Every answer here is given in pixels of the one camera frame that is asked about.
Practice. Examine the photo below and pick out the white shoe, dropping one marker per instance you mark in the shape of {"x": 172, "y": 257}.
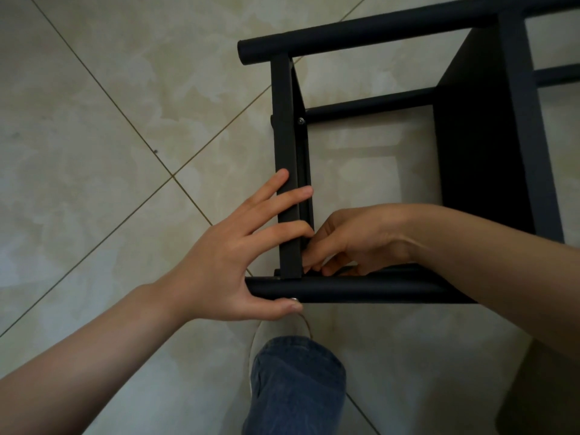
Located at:
{"x": 276, "y": 328}

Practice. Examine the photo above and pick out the black metal rack frame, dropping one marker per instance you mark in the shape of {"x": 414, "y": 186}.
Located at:
{"x": 480, "y": 144}

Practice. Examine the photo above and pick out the person's right hand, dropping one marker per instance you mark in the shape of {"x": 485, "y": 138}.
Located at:
{"x": 367, "y": 235}

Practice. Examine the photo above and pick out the person's left forearm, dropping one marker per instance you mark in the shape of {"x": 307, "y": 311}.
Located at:
{"x": 81, "y": 371}

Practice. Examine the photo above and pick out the person's left thumb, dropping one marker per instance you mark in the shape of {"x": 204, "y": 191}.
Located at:
{"x": 276, "y": 308}

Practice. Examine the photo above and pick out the person's left middle finger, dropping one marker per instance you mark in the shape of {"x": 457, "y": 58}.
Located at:
{"x": 285, "y": 201}

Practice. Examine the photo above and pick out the person's right thumb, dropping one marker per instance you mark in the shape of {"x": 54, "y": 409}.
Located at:
{"x": 337, "y": 265}

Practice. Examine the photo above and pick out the person's left hand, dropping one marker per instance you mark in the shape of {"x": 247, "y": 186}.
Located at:
{"x": 213, "y": 276}

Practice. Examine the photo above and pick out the person's right forearm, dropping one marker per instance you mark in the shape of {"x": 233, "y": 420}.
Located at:
{"x": 498, "y": 262}

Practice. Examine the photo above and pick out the blue jeans leg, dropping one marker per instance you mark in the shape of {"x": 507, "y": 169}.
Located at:
{"x": 297, "y": 389}

